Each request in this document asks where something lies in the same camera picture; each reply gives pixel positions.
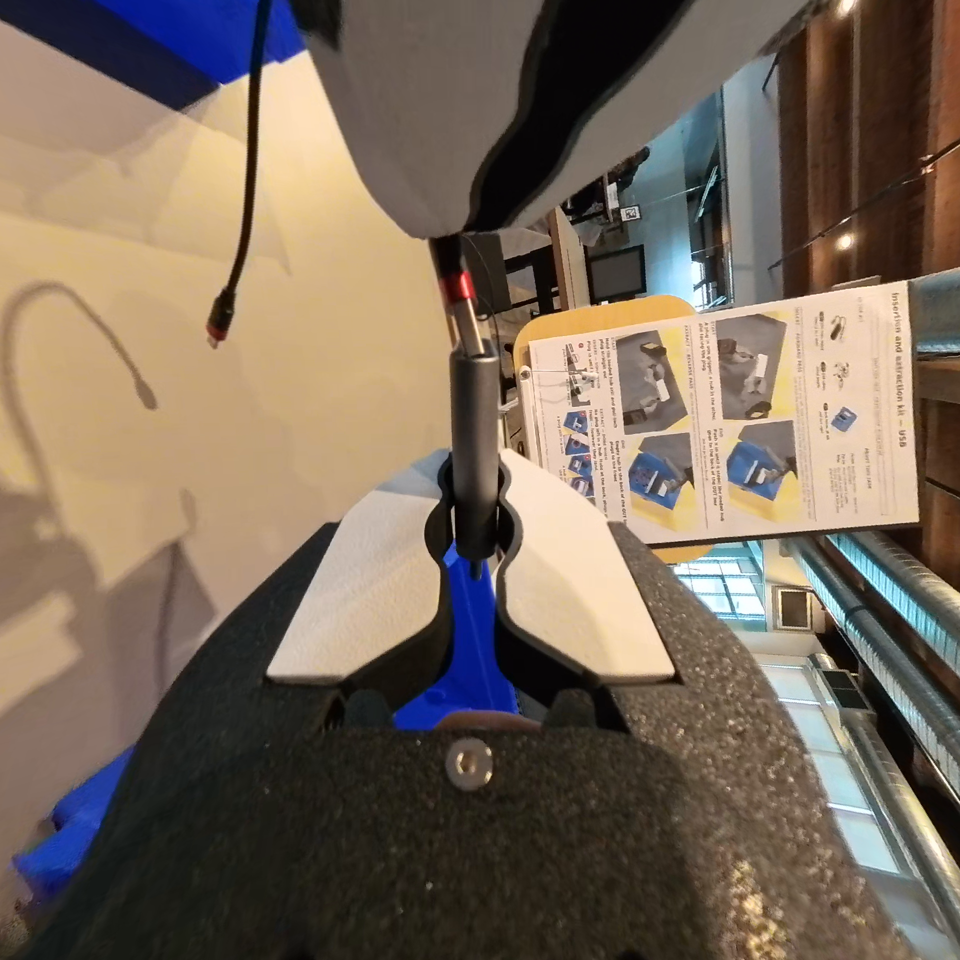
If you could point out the long spiral air duct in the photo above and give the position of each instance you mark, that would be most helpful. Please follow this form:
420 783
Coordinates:
900 712
900 592

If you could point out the high grid window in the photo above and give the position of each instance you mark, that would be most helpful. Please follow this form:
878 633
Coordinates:
720 592

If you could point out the grey usb hub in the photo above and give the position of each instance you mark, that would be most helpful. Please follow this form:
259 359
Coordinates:
474 450

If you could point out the round ceiling light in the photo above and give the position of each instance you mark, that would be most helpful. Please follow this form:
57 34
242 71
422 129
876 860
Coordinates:
844 240

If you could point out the silver air duct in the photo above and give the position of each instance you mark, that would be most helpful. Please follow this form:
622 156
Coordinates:
937 315

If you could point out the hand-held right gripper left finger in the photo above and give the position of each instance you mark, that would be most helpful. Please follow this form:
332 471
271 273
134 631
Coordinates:
360 592

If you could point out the thin black rail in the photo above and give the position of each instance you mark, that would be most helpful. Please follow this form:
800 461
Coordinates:
862 210

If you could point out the white office table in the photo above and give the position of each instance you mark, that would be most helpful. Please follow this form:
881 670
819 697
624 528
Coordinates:
568 255

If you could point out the square wall vent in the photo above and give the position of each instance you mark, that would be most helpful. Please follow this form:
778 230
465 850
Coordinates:
793 607

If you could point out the printed instruction sheet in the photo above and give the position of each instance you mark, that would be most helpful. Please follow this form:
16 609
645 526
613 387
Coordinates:
750 420

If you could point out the blue plastic bin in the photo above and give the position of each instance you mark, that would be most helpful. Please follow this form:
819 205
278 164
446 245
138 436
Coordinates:
469 660
150 45

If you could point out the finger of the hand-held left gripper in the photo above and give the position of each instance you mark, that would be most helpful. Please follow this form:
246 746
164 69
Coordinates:
690 52
420 97

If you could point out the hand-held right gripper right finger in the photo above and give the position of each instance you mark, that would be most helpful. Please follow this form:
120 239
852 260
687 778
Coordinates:
585 592

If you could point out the black computer monitor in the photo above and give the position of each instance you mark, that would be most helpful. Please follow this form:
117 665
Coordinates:
616 271

